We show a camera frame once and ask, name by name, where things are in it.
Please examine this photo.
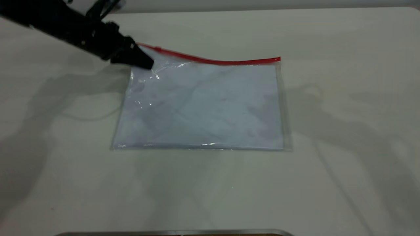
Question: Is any white paper stack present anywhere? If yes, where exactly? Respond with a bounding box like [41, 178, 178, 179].
[113, 59, 284, 150]

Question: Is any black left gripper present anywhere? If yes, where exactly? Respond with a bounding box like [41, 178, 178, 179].
[84, 21, 155, 70]

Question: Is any clear plastic zip bag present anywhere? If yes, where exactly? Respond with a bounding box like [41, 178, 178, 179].
[110, 42, 292, 152]

